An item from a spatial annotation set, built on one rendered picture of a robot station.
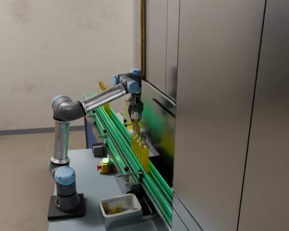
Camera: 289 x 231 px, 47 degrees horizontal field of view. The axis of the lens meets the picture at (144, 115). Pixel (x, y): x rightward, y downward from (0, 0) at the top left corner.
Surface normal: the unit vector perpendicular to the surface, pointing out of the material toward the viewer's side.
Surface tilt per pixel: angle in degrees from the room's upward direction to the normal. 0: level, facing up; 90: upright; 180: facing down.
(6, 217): 0
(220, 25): 90
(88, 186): 0
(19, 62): 90
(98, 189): 0
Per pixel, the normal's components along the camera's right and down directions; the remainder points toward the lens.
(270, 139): -0.95, 0.11
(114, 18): 0.16, 0.36
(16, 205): 0.00, -0.93
